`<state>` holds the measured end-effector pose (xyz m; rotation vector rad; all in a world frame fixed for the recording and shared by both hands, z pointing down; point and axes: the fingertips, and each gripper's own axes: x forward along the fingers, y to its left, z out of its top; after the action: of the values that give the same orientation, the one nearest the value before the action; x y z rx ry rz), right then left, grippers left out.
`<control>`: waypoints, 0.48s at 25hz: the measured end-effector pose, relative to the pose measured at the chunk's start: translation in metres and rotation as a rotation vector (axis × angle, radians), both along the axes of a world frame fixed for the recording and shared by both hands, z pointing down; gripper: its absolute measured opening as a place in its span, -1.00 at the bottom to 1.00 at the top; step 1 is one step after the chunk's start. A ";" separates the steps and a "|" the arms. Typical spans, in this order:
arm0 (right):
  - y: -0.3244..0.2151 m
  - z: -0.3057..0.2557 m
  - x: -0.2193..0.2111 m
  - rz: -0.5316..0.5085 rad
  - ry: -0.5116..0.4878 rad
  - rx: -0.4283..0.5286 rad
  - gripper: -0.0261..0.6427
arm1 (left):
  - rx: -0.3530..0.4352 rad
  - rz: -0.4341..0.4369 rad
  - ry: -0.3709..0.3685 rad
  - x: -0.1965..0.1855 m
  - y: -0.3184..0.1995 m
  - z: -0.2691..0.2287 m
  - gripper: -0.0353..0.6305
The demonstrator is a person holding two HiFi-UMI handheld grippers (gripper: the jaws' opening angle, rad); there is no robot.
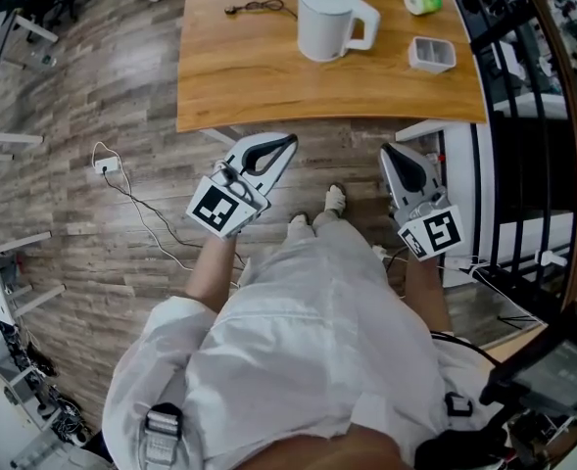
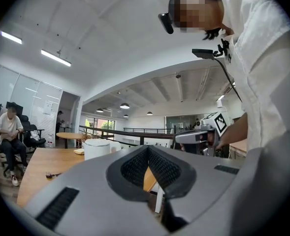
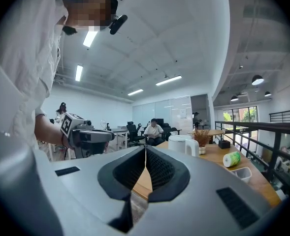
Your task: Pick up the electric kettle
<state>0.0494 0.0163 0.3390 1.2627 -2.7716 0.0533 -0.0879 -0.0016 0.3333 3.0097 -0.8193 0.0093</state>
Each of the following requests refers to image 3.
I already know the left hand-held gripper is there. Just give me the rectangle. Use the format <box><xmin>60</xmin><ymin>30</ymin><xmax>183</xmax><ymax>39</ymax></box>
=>
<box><xmin>60</xmin><ymin>112</ymin><xmax>116</xmax><ymax>160</ymax></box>

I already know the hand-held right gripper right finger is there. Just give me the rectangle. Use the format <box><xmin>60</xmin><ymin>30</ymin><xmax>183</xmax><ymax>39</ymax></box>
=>
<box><xmin>131</xmin><ymin>145</ymin><xmax>273</xmax><ymax>236</ymax></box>

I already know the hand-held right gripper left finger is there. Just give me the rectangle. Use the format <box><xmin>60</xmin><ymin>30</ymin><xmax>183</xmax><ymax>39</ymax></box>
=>
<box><xmin>32</xmin><ymin>145</ymin><xmax>146</xmax><ymax>236</ymax></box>

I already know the white electric kettle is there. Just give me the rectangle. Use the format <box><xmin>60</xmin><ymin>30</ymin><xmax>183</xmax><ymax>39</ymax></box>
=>
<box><xmin>168</xmin><ymin>135</ymin><xmax>200</xmax><ymax>157</ymax></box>

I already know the person's left forearm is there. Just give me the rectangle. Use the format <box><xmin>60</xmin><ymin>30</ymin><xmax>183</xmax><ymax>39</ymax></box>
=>
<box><xmin>34</xmin><ymin>114</ymin><xmax>73</xmax><ymax>150</ymax></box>

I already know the white office desk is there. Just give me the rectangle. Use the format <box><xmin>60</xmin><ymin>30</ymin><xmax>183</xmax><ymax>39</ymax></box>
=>
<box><xmin>102</xmin><ymin>128</ymin><xmax>129</xmax><ymax>148</ymax></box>

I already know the black office chair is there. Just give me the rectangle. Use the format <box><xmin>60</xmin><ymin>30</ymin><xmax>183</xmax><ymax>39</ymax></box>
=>
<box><xmin>162</xmin><ymin>123</ymin><xmax>183</xmax><ymax>139</ymax></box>
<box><xmin>126</xmin><ymin>121</ymin><xmax>146</xmax><ymax>148</ymax></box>

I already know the white plastic container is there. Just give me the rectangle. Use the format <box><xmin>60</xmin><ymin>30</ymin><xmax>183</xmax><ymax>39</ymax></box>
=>
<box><xmin>230</xmin><ymin>166</ymin><xmax>253</xmax><ymax>184</ymax></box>

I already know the green paper roll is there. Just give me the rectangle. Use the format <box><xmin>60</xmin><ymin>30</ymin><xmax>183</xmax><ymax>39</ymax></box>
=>
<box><xmin>223</xmin><ymin>151</ymin><xmax>242</xmax><ymax>168</ymax></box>

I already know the dried plant in white pot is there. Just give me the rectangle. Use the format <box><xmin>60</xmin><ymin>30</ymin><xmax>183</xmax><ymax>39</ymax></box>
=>
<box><xmin>190</xmin><ymin>129</ymin><xmax>211</xmax><ymax>155</ymax></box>

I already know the large glass window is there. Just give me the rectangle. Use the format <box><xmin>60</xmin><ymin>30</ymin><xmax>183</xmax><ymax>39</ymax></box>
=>
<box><xmin>223</xmin><ymin>106</ymin><xmax>258</xmax><ymax>123</ymax></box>

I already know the black metal railing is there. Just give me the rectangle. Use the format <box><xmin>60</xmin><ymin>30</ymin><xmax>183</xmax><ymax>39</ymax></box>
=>
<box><xmin>215</xmin><ymin>120</ymin><xmax>290</xmax><ymax>190</ymax></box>

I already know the person's white shirt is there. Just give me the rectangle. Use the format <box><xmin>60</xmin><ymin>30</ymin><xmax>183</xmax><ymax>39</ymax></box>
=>
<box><xmin>0</xmin><ymin>0</ymin><xmax>69</xmax><ymax>152</ymax></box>

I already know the person's head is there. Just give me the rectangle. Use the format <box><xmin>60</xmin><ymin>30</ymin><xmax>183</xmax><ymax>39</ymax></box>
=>
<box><xmin>62</xmin><ymin>0</ymin><xmax>116</xmax><ymax>35</ymax></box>

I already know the black balcony railing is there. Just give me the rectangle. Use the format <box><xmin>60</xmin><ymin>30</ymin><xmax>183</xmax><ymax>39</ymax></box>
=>
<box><xmin>269</xmin><ymin>107</ymin><xmax>290</xmax><ymax>123</ymax></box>

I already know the black head-worn camera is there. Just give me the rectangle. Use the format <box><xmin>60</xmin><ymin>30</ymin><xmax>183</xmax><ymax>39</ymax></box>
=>
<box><xmin>109</xmin><ymin>14</ymin><xmax>129</xmax><ymax>35</ymax></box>

